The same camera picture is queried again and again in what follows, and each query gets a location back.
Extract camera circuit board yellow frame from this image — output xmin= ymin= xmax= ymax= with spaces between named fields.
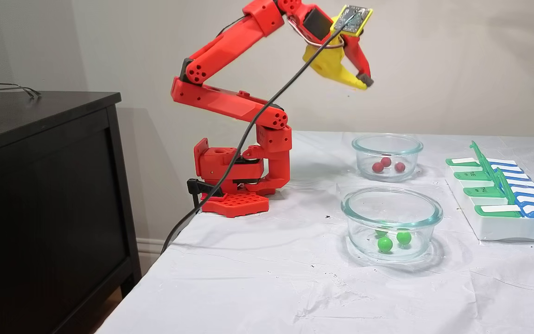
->
xmin=330 ymin=5 xmax=373 ymax=38

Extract weekly pill organizer box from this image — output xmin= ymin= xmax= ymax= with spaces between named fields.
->
xmin=445 ymin=141 xmax=534 ymax=244

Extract eyeglasses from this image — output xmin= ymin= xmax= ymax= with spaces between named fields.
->
xmin=0 ymin=82 xmax=41 ymax=109

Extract glass bowl for green pills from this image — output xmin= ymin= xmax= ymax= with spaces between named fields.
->
xmin=341 ymin=186 xmax=444 ymax=263

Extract white red servo wire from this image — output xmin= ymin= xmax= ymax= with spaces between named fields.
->
xmin=288 ymin=16 xmax=345 ymax=48

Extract glass bowl for red pills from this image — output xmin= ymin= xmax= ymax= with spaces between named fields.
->
xmin=352 ymin=134 xmax=424 ymax=182

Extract white tablecloth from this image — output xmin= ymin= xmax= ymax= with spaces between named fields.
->
xmin=95 ymin=131 xmax=534 ymax=334

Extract black wooden cabinet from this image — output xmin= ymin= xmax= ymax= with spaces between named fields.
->
xmin=0 ymin=91 xmax=142 ymax=334

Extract black table clamp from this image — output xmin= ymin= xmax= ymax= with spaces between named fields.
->
xmin=187 ymin=179 xmax=224 ymax=214

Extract black camera cable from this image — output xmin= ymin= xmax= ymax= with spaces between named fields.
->
xmin=160 ymin=9 xmax=362 ymax=255

